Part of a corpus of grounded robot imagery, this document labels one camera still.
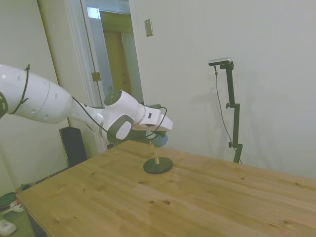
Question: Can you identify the white open door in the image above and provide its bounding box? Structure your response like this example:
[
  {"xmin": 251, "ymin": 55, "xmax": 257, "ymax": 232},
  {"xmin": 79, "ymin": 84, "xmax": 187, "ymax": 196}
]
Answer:
[{"xmin": 79, "ymin": 0, "xmax": 111, "ymax": 109}]

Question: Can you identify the grey camera on stand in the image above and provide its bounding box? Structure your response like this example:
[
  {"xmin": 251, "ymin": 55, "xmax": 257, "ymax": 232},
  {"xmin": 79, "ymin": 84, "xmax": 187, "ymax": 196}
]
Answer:
[{"xmin": 208, "ymin": 57, "xmax": 233, "ymax": 67}]

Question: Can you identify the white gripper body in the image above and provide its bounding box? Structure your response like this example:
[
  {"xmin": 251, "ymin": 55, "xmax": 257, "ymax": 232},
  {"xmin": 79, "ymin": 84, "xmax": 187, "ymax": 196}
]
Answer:
[{"xmin": 132, "ymin": 105, "xmax": 174, "ymax": 132}]

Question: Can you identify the wooden mug tree black base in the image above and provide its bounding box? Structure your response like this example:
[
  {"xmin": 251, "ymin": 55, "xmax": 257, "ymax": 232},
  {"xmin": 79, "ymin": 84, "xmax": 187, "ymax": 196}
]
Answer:
[{"xmin": 143, "ymin": 142, "xmax": 173, "ymax": 174}]

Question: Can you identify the black speaker box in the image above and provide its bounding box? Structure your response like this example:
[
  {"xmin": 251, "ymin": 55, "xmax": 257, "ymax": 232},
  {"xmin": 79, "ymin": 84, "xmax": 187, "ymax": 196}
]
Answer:
[{"xmin": 59, "ymin": 126, "xmax": 88, "ymax": 169}]

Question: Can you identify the black camera stand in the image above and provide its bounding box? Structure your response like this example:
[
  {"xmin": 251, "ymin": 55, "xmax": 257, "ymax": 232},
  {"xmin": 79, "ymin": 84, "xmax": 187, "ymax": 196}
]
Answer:
[
  {"xmin": 214, "ymin": 65, "xmax": 244, "ymax": 165},
  {"xmin": 218, "ymin": 62, "xmax": 244, "ymax": 164}
]

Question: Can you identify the metal wall switch plate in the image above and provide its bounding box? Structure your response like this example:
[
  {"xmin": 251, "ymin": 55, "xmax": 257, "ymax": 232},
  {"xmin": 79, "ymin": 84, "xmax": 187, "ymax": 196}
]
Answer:
[{"xmin": 144, "ymin": 18, "xmax": 154, "ymax": 38}]

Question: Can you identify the blue enamel mug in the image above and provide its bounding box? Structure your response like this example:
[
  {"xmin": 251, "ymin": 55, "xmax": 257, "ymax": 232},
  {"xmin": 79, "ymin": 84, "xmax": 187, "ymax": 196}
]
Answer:
[{"xmin": 149, "ymin": 134, "xmax": 169, "ymax": 148}]

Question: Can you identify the white shoe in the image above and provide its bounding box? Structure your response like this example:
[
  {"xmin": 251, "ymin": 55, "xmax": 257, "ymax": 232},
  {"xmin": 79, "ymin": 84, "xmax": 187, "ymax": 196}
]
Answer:
[{"xmin": 0, "ymin": 219, "xmax": 18, "ymax": 236}]

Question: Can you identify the red and white floor clutter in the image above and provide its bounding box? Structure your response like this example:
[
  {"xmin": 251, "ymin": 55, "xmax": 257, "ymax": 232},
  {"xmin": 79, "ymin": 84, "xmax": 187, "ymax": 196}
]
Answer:
[{"xmin": 0, "ymin": 192, "xmax": 25, "ymax": 213}]

